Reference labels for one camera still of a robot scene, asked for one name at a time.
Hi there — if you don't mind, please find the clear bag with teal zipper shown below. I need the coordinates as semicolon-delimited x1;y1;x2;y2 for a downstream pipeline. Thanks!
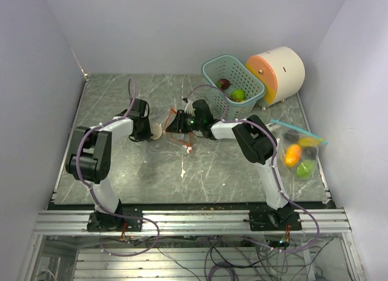
270;119;327;180

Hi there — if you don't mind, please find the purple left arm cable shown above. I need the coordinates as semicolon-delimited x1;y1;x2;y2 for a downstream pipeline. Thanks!
75;78;161;257

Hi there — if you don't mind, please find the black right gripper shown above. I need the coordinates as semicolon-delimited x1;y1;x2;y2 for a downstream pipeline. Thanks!
165;110;202;134

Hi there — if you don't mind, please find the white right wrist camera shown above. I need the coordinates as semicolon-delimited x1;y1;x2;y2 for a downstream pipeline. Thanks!
182;98;195;115

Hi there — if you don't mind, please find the clear bag with red zipper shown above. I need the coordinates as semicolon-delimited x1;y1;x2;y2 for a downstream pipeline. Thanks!
164;107;199;154

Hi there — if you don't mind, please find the light blue perforated plastic basket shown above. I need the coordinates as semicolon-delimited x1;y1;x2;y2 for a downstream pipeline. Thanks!
201;55;266;120

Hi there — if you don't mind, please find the orange fake fruit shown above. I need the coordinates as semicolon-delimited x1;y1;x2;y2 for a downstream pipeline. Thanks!
284;144;302;168

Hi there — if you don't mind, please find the dark red fake fruit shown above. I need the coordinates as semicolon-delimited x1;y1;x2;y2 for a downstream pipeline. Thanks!
216;78;231;90

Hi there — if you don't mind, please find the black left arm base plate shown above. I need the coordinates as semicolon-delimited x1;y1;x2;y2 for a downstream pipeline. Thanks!
86;201;143;233

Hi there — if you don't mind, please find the cream cylinder with orange lid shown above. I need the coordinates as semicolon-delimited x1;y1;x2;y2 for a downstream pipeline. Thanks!
245;47;306;109

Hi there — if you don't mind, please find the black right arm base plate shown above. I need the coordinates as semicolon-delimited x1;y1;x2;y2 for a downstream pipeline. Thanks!
243;208;302;231

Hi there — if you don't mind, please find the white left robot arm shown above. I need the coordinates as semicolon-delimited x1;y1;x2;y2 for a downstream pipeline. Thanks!
65;99;153;231

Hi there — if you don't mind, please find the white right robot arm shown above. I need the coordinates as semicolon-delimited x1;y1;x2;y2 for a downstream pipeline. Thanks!
166;99;293;230

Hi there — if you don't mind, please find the green fake fruit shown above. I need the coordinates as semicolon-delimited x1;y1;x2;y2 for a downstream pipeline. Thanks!
230;89;246;102
296;160;316;179

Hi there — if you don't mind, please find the aluminium frame rail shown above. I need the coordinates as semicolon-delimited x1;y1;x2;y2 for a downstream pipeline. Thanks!
33;209;352;237

